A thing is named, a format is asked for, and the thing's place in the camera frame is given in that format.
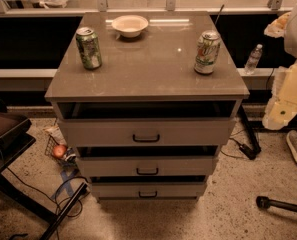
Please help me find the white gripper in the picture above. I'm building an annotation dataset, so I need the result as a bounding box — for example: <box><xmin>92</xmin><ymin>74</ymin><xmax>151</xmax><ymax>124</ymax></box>
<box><xmin>262</xmin><ymin>12</ymin><xmax>297</xmax><ymax>130</ymax></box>

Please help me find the grey drawer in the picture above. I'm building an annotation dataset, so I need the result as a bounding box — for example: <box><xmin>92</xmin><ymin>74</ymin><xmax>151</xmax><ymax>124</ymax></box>
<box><xmin>77</xmin><ymin>146</ymin><xmax>217</xmax><ymax>177</ymax></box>
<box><xmin>58</xmin><ymin>119</ymin><xmax>235</xmax><ymax>147</ymax></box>
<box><xmin>89</xmin><ymin>175</ymin><xmax>207</xmax><ymax>200</ymax></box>

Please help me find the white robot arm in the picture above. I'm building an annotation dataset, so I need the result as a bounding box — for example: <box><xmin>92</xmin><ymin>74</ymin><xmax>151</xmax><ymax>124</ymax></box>
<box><xmin>262</xmin><ymin>4</ymin><xmax>297</xmax><ymax>130</ymax></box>

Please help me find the grey drawer cabinet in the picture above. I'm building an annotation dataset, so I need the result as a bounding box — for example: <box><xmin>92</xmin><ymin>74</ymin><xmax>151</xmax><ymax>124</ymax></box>
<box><xmin>44</xmin><ymin>11</ymin><xmax>251</xmax><ymax>202</ymax></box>

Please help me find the clear water bottle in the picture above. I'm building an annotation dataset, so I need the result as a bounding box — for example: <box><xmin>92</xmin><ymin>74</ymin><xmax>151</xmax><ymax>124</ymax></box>
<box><xmin>244</xmin><ymin>44</ymin><xmax>263</xmax><ymax>75</ymax></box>

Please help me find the white green soda can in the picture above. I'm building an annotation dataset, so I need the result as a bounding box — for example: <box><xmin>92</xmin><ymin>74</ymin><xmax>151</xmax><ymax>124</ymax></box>
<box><xmin>194</xmin><ymin>30</ymin><xmax>221</xmax><ymax>75</ymax></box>

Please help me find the black power adapter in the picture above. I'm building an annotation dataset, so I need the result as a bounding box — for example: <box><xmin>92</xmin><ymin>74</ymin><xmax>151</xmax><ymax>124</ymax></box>
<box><xmin>232</xmin><ymin>138</ymin><xmax>261</xmax><ymax>160</ymax></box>

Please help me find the white bowl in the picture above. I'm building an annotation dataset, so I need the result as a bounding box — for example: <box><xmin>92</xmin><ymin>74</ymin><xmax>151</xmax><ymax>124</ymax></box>
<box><xmin>112</xmin><ymin>15</ymin><xmax>149</xmax><ymax>38</ymax></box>

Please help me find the black tripod leg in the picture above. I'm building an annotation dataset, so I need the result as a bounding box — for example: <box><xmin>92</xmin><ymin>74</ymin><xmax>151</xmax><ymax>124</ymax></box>
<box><xmin>256</xmin><ymin>196</ymin><xmax>297</xmax><ymax>213</ymax></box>

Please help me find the blue tape cross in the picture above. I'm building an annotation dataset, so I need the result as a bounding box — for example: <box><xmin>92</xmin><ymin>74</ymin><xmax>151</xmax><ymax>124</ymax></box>
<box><xmin>51</xmin><ymin>169</ymin><xmax>79</xmax><ymax>200</ymax></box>

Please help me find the black stand leg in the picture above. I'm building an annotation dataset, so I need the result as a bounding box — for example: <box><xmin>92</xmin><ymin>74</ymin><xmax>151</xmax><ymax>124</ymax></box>
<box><xmin>39</xmin><ymin>183</ymin><xmax>87</xmax><ymax>240</ymax></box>

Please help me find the black chair left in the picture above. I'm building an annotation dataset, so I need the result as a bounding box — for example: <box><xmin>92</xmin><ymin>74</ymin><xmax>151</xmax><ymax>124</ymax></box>
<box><xmin>0</xmin><ymin>99</ymin><xmax>56</xmax><ymax>224</ymax></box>

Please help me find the wire basket with apple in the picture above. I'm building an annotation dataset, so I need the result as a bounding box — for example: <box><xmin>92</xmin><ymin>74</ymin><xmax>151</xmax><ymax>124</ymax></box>
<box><xmin>45</xmin><ymin>137</ymin><xmax>76</xmax><ymax>168</ymax></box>

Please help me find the black floor cable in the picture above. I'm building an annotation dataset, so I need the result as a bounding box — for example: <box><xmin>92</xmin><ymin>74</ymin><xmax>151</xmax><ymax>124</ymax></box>
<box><xmin>6</xmin><ymin>166</ymin><xmax>89</xmax><ymax>240</ymax></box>

